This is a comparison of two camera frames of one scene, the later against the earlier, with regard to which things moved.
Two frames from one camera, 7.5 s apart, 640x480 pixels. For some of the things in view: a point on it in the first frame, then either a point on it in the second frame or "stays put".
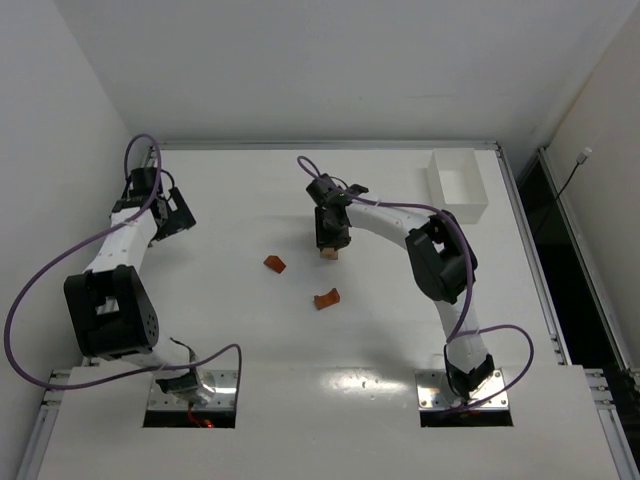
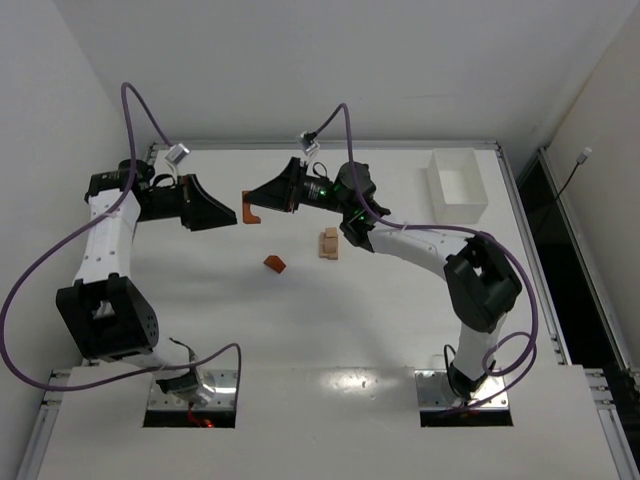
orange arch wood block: (328, 299) -> (248, 217)
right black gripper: (330, 240) -> (295, 185)
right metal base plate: (435, 392) stays put
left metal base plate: (223, 382) stays put
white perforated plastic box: (456, 183) stays put
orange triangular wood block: (274, 263) stays put
